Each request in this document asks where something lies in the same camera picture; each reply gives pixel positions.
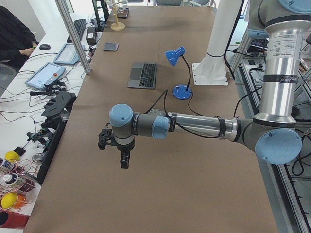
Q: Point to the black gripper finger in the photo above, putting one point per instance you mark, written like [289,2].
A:
[124,161]

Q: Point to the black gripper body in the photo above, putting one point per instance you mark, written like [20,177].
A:
[125,147]

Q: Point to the grey laptop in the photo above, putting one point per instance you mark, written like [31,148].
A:
[143,75]

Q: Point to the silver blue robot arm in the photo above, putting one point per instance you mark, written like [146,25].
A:
[270,134]

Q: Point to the black tool rack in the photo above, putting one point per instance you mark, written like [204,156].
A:
[52,113]

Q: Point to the blue desk lamp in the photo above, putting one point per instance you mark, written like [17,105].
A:
[181,90]

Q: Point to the grey folded cloth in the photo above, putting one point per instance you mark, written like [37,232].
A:
[109,46]

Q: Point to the near teach pendant tablet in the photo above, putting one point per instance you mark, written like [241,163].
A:
[49,73]

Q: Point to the teach pendant tablet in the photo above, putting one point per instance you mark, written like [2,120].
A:
[49,73]
[67,56]

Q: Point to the far teach pendant tablet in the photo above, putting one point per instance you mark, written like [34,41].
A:
[67,56]

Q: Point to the small black box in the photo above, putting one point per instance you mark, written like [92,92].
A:
[91,36]

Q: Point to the wooden mug tree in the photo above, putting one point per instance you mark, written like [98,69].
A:
[116,5]

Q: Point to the yellow ball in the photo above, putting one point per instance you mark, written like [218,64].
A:
[9,200]

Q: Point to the black computer mouse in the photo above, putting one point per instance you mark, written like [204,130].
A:
[44,47]

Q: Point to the black keyboard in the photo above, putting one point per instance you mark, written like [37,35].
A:
[80,26]

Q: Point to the red container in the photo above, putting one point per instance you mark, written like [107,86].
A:
[13,220]

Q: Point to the person in black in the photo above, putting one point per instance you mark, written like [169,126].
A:
[17,42]

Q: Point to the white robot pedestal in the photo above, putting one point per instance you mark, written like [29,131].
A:
[211,70]

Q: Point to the aluminium frame post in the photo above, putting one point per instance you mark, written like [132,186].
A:
[65,14]

